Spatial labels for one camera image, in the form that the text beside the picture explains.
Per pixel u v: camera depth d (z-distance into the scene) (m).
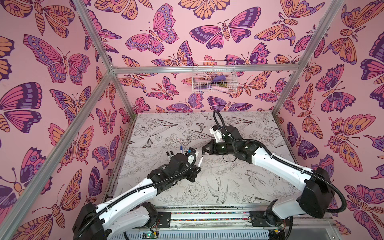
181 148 1.01
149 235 0.72
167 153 0.99
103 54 0.85
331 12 0.70
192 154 0.64
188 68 0.93
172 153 1.00
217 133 0.71
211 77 0.97
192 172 0.66
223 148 0.66
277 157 0.50
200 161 0.75
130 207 0.47
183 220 0.75
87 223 0.39
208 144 0.73
